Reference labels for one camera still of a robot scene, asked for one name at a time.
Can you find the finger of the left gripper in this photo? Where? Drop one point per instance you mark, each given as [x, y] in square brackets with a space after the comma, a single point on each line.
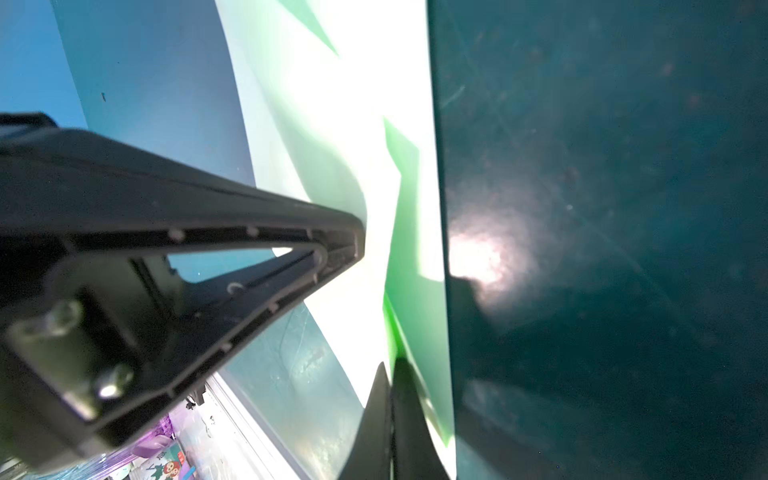
[128, 279]

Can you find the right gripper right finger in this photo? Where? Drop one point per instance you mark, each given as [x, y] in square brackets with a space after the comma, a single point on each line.
[413, 452]

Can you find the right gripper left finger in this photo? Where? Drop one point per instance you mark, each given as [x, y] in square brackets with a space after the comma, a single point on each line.
[370, 456]

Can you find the dark green table mat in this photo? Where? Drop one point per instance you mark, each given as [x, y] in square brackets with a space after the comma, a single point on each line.
[602, 177]

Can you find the aluminium front rail bed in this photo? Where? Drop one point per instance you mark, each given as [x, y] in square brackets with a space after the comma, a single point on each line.
[226, 442]

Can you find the light green paper sheet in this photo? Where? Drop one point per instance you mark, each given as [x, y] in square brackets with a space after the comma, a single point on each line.
[336, 99]

